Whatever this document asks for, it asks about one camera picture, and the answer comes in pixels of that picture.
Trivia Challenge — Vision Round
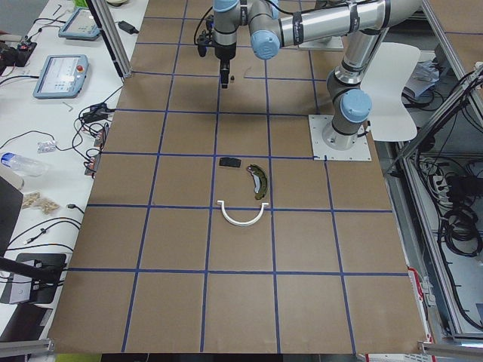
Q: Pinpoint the blue teach pendant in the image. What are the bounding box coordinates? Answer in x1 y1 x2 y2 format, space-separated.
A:
32 54 89 100
58 8 100 41

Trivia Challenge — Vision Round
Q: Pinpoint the blue teach pendant far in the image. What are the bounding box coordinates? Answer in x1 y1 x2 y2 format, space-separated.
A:
58 8 100 41

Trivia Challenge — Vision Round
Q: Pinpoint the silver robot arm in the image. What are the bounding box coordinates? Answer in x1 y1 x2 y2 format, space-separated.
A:
193 0 421 149

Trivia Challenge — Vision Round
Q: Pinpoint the aluminium frame post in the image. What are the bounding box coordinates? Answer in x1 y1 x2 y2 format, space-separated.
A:
86 0 132 79

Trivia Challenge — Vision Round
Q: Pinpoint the plastic water bottle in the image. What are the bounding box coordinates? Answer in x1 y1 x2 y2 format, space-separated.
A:
1 152 48 177

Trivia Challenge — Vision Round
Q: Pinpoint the blue teach pendant near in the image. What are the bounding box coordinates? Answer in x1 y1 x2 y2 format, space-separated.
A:
32 54 89 100

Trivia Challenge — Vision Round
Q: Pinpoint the white curved plastic bracket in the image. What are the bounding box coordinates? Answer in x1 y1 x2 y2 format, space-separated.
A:
217 200 269 227

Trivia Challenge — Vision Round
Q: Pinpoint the black power adapter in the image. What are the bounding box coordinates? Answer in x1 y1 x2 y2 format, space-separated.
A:
117 20 139 35

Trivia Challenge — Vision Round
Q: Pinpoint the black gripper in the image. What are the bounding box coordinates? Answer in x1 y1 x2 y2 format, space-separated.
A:
195 14 237 89

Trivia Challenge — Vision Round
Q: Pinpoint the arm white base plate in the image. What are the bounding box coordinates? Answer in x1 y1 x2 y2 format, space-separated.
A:
309 115 371 161

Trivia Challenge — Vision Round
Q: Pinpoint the white plastic chair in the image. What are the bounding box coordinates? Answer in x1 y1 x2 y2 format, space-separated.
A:
361 42 420 142

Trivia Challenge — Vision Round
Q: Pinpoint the dark grey brake pad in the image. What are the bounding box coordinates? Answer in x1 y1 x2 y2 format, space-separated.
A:
219 157 242 168

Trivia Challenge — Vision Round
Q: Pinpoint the olive green brake shoe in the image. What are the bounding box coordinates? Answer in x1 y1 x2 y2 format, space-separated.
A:
247 164 268 200

